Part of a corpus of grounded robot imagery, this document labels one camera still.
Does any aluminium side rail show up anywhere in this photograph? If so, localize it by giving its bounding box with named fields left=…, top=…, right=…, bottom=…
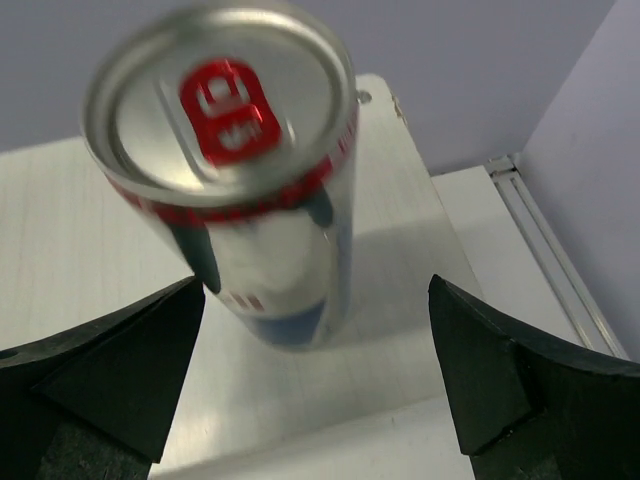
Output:
left=485, top=155, right=629, bottom=360

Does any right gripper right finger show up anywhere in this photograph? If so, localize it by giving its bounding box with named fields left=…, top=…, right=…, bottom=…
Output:
left=428, top=276, right=639, bottom=479

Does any white two-tier shelf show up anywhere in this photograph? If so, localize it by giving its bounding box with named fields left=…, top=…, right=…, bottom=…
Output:
left=0, top=73, right=484, bottom=476

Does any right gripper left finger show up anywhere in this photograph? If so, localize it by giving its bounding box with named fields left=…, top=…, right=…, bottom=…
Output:
left=1, top=277, right=205, bottom=479

